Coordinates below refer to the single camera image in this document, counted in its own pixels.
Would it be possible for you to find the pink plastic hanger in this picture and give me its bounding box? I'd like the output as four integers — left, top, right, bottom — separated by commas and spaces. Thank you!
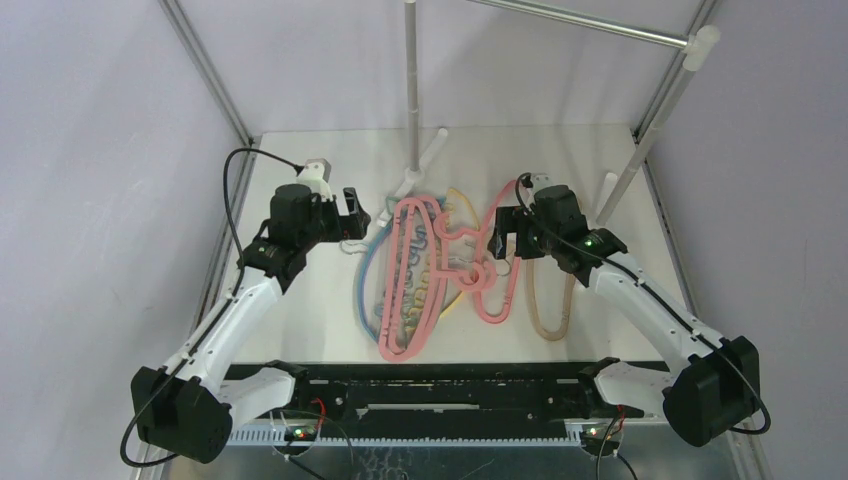
377, 195, 447, 364
472, 180, 522, 325
432, 212, 497, 293

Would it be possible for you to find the yellow wavy wire hanger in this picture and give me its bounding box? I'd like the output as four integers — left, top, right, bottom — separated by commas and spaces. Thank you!
439, 187, 480, 320

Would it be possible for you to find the beige plastic hanger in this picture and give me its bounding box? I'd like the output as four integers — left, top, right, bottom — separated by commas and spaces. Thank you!
524, 260, 576, 343

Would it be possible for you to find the green wavy wire hanger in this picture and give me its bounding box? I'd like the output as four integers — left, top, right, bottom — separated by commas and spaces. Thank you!
378, 196, 426, 227

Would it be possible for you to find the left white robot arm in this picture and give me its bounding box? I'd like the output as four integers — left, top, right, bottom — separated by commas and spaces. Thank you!
125, 183, 371, 464

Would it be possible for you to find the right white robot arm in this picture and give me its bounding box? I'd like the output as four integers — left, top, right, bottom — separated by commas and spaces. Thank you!
487, 184, 772, 447

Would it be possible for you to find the left circuit board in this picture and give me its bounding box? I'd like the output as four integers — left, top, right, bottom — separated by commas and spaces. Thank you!
283, 426, 319, 444

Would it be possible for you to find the circuit board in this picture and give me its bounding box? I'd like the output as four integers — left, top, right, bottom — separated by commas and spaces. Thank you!
581, 428, 620, 456
283, 426, 319, 444

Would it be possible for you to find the right circuit board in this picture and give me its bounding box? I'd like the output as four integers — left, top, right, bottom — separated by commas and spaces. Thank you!
581, 428, 620, 456

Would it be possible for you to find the silver clothes rack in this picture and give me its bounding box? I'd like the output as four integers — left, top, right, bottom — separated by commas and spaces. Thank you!
406, 1, 720, 221

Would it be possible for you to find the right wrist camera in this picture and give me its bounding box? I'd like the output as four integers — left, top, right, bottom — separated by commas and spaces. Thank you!
523, 173, 554, 193

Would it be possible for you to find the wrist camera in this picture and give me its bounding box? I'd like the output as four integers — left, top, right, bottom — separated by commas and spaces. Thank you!
523, 173, 554, 193
296, 158, 333, 201

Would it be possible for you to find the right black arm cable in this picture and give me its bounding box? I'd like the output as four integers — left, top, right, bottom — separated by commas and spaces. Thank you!
515, 173, 772, 437

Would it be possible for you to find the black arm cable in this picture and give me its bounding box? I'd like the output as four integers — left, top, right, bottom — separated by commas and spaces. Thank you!
119, 147, 307, 469
515, 173, 772, 437

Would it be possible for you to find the blue wavy wire hanger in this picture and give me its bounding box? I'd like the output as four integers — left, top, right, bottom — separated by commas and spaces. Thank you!
354, 225, 399, 336

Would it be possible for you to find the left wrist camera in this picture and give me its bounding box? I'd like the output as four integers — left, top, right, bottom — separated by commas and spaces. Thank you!
296, 158, 333, 201

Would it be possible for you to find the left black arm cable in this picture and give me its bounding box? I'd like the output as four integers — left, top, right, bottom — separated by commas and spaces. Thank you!
119, 147, 307, 469

